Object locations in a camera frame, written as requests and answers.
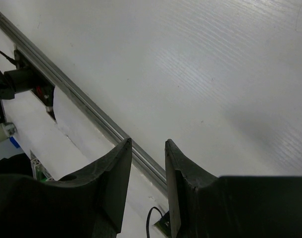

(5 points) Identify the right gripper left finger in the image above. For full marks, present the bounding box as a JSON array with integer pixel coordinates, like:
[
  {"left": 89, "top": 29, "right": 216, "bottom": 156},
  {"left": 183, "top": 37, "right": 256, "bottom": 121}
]
[{"left": 0, "top": 138, "right": 132, "bottom": 238}]

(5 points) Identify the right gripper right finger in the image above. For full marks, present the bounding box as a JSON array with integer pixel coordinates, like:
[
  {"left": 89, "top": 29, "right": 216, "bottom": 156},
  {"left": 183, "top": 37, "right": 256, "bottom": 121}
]
[{"left": 165, "top": 140, "right": 302, "bottom": 238}]

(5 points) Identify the metal table rail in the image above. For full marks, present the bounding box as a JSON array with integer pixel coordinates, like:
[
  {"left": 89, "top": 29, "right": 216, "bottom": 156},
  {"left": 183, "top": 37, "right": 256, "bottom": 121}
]
[{"left": 0, "top": 12, "right": 167, "bottom": 196}]

